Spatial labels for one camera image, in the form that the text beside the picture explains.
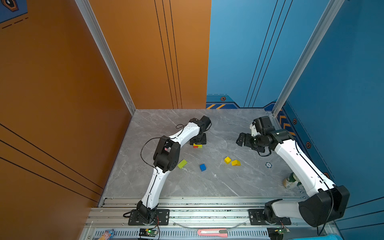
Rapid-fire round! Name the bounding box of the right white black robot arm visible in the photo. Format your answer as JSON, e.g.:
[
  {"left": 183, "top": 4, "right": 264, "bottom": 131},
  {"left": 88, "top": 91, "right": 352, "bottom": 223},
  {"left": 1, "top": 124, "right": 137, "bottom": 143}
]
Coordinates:
[{"left": 236, "top": 129, "right": 350, "bottom": 227}]

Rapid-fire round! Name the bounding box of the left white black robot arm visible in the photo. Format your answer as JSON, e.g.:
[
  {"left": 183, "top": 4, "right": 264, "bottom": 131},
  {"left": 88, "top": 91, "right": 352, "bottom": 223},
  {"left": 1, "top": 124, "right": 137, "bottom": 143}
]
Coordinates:
[{"left": 123, "top": 116, "right": 212, "bottom": 225}]

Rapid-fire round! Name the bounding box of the yellow wedge block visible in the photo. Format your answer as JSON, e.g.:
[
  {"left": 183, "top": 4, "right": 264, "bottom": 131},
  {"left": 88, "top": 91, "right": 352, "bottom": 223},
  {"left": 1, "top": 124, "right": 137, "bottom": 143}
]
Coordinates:
[{"left": 231, "top": 160, "right": 242, "bottom": 166}]

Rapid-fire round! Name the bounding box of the blue wood block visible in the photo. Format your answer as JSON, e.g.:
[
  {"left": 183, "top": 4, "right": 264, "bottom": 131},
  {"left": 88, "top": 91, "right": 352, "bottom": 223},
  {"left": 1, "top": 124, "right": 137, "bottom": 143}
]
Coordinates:
[{"left": 200, "top": 164, "right": 207, "bottom": 172}]

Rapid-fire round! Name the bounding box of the yellow cube block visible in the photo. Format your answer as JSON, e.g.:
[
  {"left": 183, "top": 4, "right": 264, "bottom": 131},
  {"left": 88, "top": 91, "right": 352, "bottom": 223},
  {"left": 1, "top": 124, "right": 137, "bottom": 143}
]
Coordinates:
[{"left": 224, "top": 157, "right": 232, "bottom": 164}]

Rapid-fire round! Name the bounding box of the right small circuit board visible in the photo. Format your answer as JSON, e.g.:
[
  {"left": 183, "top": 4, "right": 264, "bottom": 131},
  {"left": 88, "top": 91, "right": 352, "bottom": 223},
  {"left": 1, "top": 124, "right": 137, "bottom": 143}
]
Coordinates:
[{"left": 275, "top": 228, "right": 290, "bottom": 235}]

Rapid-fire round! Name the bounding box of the pink utility knife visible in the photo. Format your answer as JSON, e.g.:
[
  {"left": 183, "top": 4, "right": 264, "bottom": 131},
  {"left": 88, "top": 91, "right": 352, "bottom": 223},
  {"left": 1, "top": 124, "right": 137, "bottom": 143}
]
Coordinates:
[{"left": 198, "top": 229, "right": 228, "bottom": 238}]

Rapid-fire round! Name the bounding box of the green circuit board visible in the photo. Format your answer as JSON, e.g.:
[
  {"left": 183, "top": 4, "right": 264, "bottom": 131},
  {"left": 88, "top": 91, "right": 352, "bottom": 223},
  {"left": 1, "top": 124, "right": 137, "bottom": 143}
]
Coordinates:
[{"left": 138, "top": 229, "right": 159, "bottom": 240}]

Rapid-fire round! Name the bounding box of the colourful snack wrapper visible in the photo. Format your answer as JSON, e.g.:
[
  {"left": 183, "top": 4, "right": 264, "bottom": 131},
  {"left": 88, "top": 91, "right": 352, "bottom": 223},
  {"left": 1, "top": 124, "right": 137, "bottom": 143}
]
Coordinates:
[{"left": 98, "top": 230, "right": 115, "bottom": 240}]

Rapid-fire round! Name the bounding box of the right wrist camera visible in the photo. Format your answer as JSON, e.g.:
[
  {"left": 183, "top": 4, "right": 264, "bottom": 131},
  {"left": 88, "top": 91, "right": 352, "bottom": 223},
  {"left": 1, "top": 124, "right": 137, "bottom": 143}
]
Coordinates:
[{"left": 250, "top": 116, "right": 275, "bottom": 137}]

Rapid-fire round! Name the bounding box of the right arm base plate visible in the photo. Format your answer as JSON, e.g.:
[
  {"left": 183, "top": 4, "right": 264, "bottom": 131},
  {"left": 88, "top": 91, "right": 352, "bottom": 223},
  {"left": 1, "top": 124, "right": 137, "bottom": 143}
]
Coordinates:
[{"left": 248, "top": 209, "right": 292, "bottom": 226}]

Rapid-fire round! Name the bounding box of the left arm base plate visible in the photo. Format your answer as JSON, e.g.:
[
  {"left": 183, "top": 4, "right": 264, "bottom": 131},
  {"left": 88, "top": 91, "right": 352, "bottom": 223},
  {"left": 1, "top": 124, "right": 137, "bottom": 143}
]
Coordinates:
[{"left": 128, "top": 209, "right": 170, "bottom": 226}]

